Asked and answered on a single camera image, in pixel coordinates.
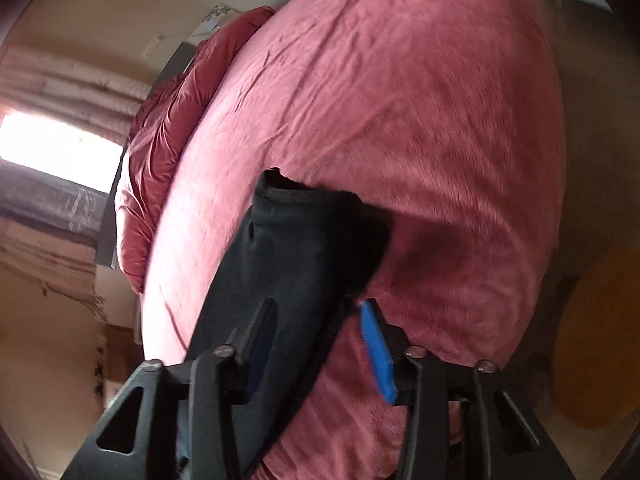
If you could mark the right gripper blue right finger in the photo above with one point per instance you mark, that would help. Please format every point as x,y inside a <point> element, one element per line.
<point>386,346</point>

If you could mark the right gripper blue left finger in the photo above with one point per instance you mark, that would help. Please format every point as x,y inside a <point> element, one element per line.
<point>251,358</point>

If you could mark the black pants with embroidery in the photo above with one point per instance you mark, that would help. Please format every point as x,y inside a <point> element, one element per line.
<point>312,252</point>

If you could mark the blue yellow padded chair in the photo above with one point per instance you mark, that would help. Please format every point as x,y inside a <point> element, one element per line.
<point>595,362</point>

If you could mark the pink patterned curtain left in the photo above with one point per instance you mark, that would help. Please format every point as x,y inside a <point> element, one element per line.
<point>50,231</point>

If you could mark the pink patterned curtain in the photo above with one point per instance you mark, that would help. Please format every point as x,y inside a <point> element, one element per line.
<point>79,94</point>
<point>50,231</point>

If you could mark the pink bed sheet mattress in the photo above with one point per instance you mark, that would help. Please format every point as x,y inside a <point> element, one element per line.
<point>448,114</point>

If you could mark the pink patterned curtain right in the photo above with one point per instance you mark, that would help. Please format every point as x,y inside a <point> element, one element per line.
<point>79,94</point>

